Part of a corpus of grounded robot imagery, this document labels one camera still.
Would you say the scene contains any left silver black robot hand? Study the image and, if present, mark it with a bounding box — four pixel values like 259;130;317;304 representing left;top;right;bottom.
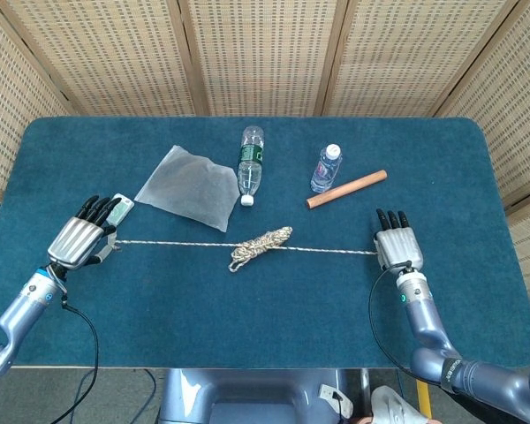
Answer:
47;194;123;270

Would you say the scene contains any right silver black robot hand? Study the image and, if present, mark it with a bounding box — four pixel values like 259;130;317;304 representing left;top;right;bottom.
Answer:
373;208;425;273

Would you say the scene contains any beige braided rope bundle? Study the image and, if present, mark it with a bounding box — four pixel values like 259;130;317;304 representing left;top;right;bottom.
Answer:
112;225;379;274

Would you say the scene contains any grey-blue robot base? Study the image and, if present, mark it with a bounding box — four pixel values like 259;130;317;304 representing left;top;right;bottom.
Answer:
157;368;355;424

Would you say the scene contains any small green card box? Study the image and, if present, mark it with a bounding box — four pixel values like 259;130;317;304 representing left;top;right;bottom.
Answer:
104;193;135;226

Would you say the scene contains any brown wooden rod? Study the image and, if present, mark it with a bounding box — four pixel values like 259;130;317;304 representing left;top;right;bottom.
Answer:
306;169;389;211

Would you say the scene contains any small clear water bottle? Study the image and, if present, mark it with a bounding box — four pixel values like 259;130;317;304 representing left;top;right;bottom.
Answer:
309;143;344;194

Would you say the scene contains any translucent plastic bag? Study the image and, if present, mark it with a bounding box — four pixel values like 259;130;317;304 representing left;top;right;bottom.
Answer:
133;144;241;233

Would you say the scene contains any yellow floor strip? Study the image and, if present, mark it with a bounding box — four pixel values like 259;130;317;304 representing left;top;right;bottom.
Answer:
414;379;433;420

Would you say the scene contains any light grey shoe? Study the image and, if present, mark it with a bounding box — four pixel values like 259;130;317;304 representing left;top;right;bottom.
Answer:
370;384;430;424

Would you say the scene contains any blue felt table mat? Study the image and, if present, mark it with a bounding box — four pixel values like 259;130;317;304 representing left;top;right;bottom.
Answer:
0;116;530;370

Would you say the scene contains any clear bottle green label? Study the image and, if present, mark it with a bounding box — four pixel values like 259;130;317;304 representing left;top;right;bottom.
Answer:
237;125;266;208

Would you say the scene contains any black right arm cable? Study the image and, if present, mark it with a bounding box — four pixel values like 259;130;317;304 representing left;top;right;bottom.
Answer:
368;260;447;386

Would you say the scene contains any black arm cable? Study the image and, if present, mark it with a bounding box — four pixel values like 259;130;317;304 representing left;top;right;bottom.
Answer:
55;295;101;424
368;260;447;386

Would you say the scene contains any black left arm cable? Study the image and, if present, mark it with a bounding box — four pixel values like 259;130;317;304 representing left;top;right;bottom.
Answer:
55;295;101;424

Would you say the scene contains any blue floor cable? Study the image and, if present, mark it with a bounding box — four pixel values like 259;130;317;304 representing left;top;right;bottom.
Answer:
69;368;99;423
141;368;158;414

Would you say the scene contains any white bracket with plug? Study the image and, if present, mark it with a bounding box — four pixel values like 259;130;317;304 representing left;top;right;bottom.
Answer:
319;382;354;420

